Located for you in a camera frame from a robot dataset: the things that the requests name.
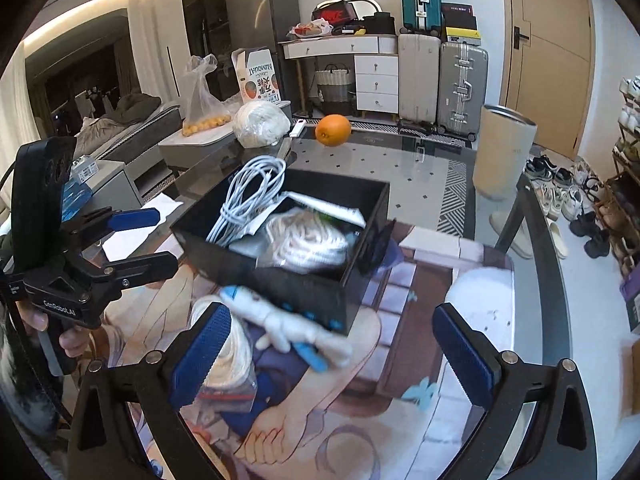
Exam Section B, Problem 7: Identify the white bundled bag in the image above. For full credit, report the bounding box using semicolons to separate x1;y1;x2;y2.
234;101;292;148

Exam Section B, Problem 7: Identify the green and white packet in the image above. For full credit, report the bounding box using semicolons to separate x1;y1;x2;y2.
280;191;368;228

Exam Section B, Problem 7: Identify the pile of assorted shoes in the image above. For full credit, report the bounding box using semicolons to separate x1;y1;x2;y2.
490;75;640;281

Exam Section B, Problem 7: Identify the white paper sheet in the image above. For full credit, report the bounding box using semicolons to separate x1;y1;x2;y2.
100;194;185;263

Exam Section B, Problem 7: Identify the stack of black boxes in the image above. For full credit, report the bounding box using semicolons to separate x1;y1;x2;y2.
441;2;482;45

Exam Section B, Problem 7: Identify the wooden shoe rack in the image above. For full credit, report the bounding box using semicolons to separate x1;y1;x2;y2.
597;77;640;281

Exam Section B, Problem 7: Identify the white suitcase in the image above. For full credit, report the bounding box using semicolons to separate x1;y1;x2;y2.
397;32;442;123

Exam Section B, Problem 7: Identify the grey drawer cabinet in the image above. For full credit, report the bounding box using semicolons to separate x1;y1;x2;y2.
65;157;143;211

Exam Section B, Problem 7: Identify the beige door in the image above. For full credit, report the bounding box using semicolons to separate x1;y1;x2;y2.
500;0;593;161

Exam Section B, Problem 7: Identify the plastic bag with food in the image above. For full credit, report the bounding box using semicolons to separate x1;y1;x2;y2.
290;19;335;40

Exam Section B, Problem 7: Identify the dark glass cabinet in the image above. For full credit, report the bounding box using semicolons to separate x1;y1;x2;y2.
177;0;266;126

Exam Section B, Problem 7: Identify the printed desk mat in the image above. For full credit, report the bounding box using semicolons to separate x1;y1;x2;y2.
95;217;516;480

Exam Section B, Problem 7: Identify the beige cylindrical air purifier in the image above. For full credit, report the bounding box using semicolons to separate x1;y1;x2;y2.
472;104;538;202

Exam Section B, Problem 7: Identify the grey side table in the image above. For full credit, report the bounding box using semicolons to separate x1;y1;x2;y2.
159;100;296;171

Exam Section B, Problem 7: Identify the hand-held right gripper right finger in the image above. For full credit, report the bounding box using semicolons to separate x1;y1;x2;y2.
432;302;598;480

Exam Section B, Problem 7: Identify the plastic bag of kumquats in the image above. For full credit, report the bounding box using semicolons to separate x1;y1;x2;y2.
181;54;233;137

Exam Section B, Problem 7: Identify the black bag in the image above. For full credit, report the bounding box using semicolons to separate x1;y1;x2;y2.
361;11;398;36

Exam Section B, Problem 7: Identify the white cable bundle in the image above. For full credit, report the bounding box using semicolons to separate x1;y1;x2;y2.
206;155;287;248

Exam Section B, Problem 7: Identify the person's left hand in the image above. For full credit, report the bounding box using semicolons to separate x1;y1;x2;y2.
17;305;103;376

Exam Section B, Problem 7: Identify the silver suitcase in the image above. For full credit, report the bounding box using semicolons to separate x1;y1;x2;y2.
436;40;490;136

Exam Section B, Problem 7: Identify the wicker basket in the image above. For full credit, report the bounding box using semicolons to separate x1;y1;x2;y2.
314;65;353;103

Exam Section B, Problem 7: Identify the orange fruit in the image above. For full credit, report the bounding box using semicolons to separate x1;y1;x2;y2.
315;114;352;148

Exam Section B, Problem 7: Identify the purple bag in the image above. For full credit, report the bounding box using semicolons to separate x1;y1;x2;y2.
619;270;640;331

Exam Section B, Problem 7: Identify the white dresser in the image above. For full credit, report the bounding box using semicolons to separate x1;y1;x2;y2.
280;35;401;116

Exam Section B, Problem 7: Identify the open cardboard box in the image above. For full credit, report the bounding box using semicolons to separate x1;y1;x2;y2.
617;335;640;421

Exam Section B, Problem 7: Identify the printed kumquat carton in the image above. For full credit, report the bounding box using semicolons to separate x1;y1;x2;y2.
231;47;283;106

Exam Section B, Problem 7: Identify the red-marked plastic zip bag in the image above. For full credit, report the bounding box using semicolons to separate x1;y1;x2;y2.
197;310;261;413

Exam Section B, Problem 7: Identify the grey refrigerator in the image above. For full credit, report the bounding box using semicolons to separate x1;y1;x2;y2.
225;0;301;116

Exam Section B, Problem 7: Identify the black cardboard box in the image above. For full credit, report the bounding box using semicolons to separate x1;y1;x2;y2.
170;167;391;337

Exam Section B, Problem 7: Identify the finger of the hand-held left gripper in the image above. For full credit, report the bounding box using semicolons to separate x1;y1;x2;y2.
65;251;178;306
60;207;162;256

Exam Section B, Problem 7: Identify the bed with grey bedding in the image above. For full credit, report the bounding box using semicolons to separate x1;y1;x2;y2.
75;92;181;161

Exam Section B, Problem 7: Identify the white rope bundle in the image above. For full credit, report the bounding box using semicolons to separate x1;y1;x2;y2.
257;208;351;273

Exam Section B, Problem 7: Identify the white foil packet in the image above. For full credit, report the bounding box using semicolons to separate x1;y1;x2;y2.
227;232;271;256

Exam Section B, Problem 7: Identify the white and blue plush toy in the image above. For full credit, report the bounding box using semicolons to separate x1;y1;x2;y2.
220;285;353;373

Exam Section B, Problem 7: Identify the red and black shoe box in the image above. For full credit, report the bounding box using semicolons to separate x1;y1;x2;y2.
311;1;358;26

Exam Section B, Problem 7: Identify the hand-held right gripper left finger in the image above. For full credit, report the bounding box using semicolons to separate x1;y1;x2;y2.
65;301;233;480

